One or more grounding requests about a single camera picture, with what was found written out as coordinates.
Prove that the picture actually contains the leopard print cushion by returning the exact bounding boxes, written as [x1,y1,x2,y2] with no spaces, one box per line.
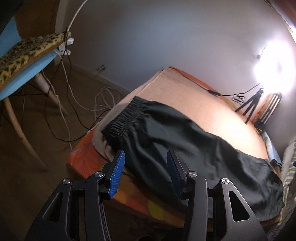
[1,32,71,89]

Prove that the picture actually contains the dark green pants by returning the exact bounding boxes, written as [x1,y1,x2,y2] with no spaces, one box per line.
[102,97,284,222]

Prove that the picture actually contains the bright round ring light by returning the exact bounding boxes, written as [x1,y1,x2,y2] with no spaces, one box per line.
[253,38,295,95]

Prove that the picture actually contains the folded light blue cloth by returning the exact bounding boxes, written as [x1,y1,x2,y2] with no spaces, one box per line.
[261,132,282,167]

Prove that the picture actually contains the white clip desk lamp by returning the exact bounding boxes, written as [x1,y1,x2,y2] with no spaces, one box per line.
[55,0,90,56]

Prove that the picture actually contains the black cable on floor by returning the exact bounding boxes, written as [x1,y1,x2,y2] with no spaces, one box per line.
[43,27,112,143]

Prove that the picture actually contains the green white striped curtain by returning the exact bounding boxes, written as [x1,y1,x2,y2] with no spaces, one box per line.
[279,139,295,226]

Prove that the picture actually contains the brown wooden door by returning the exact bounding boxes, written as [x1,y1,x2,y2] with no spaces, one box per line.
[15,0,60,39]

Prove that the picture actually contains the blue chair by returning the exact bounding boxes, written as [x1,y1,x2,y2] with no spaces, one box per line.
[1,17,68,171]

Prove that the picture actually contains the black mini tripod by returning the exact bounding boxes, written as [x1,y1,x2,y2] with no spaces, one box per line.
[235,88,264,124]

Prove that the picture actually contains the orange bed mattress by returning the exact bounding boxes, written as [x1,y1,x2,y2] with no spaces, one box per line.
[67,66,283,232]

